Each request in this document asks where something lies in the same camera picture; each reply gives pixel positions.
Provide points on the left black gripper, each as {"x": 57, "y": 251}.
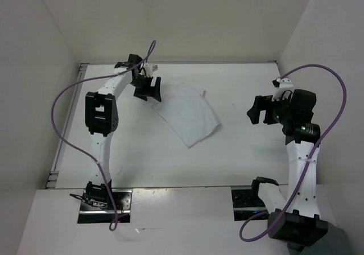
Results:
{"x": 149, "y": 91}

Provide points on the base mounting plate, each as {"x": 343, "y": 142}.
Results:
{"x": 89, "y": 214}
{"x": 245, "y": 203}

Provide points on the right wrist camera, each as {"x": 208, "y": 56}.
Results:
{"x": 283, "y": 88}

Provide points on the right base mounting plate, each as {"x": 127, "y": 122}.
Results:
{"x": 245, "y": 203}

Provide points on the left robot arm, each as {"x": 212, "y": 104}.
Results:
{"x": 102, "y": 119}

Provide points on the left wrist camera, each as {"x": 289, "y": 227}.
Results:
{"x": 149, "y": 69}

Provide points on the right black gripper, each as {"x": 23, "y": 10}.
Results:
{"x": 264, "y": 102}

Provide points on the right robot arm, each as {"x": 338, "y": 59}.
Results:
{"x": 295, "y": 219}

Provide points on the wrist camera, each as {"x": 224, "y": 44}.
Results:
{"x": 283, "y": 88}
{"x": 149, "y": 69}

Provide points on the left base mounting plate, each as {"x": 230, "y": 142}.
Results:
{"x": 89, "y": 214}

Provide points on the grey cloth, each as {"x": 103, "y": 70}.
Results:
{"x": 334, "y": 242}

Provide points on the white skirt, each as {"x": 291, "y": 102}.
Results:
{"x": 189, "y": 115}

